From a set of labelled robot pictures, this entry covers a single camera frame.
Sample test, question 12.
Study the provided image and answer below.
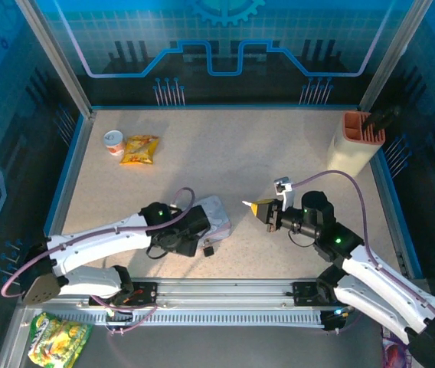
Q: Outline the light blue cartoon tin box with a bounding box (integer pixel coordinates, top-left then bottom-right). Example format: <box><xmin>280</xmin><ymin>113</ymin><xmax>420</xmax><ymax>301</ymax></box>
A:
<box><xmin>191</xmin><ymin>195</ymin><xmax>234</xmax><ymax>243</ymax></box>

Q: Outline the white orange utensil holder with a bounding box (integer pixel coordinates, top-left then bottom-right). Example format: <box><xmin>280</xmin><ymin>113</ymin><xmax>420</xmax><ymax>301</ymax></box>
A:
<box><xmin>326</xmin><ymin>110</ymin><xmax>388</xmax><ymax>178</ymax></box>

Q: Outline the yellow snack bag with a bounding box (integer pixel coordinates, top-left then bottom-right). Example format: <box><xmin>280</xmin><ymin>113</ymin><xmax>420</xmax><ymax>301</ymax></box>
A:
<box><xmin>119</xmin><ymin>134</ymin><xmax>161</xmax><ymax>166</ymax></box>

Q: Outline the small white cup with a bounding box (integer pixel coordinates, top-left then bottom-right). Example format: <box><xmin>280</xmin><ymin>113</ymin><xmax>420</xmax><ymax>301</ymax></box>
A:
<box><xmin>103</xmin><ymin>130</ymin><xmax>127</xmax><ymax>157</ymax></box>

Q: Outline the black utensil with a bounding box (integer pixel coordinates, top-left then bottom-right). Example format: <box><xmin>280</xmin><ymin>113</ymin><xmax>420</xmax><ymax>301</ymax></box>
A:
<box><xmin>361</xmin><ymin>106</ymin><xmax>402</xmax><ymax>132</ymax></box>

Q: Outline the purple printed package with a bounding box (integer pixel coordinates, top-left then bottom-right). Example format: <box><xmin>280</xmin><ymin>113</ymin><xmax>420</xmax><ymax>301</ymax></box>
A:
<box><xmin>380</xmin><ymin>325</ymin><xmax>414</xmax><ymax>368</ymax></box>

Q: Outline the green snack bag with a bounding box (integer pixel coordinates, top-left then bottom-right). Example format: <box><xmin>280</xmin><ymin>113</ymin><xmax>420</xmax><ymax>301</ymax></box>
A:
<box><xmin>27</xmin><ymin>312</ymin><xmax>94</xmax><ymax>368</ymax></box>

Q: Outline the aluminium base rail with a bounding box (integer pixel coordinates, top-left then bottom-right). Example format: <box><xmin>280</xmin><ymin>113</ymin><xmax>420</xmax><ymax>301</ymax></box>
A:
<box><xmin>89</xmin><ymin>278</ymin><xmax>337</xmax><ymax>308</ymax></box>

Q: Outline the slotted grey cable tray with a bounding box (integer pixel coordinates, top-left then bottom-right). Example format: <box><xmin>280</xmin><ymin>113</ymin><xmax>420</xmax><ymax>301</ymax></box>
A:
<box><xmin>48</xmin><ymin>309</ymin><xmax>326</xmax><ymax>328</ymax></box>

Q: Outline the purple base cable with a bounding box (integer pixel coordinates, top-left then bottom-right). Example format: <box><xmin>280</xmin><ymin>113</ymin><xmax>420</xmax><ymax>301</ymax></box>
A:
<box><xmin>89</xmin><ymin>294</ymin><xmax>159</xmax><ymax>335</ymax></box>

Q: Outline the aluminium frame post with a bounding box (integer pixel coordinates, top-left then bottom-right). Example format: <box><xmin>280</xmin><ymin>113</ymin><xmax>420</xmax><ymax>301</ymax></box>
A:
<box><xmin>358</xmin><ymin>0</ymin><xmax>433</xmax><ymax>113</ymax></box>
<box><xmin>14</xmin><ymin>0</ymin><xmax>96</xmax><ymax>120</ymax></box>

